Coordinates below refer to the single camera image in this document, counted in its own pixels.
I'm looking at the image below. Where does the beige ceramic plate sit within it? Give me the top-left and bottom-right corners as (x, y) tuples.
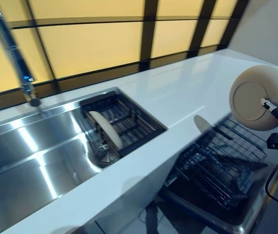
(88, 110), (123, 150)
(228, 64), (278, 131)

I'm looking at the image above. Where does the open dishwasher door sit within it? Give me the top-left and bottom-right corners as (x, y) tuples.
(158, 190), (268, 234)

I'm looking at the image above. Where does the black dish drying rack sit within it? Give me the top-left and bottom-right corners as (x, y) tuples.
(79, 91), (168, 159)

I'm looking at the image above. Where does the white cabinet door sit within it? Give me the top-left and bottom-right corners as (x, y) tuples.
(96, 156), (188, 234)

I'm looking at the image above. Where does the round steel sink strainer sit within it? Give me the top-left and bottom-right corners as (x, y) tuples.
(96, 143), (120, 166)

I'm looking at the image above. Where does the stainless steel sink basin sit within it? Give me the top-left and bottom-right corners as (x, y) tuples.
(0, 87), (168, 234)

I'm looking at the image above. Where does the chrome gooseneck faucet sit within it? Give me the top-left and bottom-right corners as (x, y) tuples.
(0, 0), (42, 108)

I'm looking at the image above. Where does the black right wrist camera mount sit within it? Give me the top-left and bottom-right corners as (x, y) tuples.
(266, 132), (278, 150)

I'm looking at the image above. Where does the wire dishwasher rack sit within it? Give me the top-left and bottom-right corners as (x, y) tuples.
(161, 117), (269, 218)

